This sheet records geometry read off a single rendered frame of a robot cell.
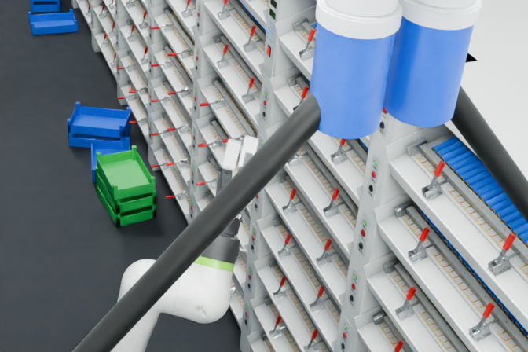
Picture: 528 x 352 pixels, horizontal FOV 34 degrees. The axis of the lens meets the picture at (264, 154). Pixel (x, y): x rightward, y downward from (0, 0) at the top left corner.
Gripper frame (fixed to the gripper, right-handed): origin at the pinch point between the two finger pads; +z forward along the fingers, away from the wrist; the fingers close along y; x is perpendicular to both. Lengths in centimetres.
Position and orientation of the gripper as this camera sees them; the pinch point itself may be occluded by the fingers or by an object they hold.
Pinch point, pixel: (242, 143)
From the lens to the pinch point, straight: 188.7
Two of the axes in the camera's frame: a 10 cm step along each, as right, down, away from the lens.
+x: -9.3, -2.5, -2.8
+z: 2.3, -9.7, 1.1
